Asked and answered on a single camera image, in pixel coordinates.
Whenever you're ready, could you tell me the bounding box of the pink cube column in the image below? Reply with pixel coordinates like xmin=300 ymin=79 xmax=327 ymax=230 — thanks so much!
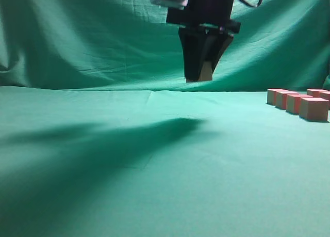
xmin=275 ymin=91 xmax=299 ymax=110
xmin=267 ymin=88 xmax=287 ymax=105
xmin=286 ymin=94 xmax=312 ymax=115
xmin=307 ymin=89 xmax=327 ymax=98
xmin=198 ymin=61 xmax=213 ymax=82
xmin=317 ymin=91 xmax=329 ymax=111
xmin=299 ymin=98 xmax=329 ymax=122

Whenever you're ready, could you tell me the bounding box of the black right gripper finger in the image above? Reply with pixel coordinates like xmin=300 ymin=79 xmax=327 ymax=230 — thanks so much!
xmin=205 ymin=34 xmax=234 ymax=74
xmin=178 ymin=28 xmax=207 ymax=82

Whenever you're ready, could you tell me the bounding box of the green cloth backdrop and cover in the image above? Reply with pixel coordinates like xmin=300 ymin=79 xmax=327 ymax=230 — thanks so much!
xmin=1 ymin=0 xmax=329 ymax=236

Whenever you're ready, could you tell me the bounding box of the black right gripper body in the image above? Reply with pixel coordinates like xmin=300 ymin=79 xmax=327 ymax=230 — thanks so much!
xmin=166 ymin=0 xmax=241 ymax=35

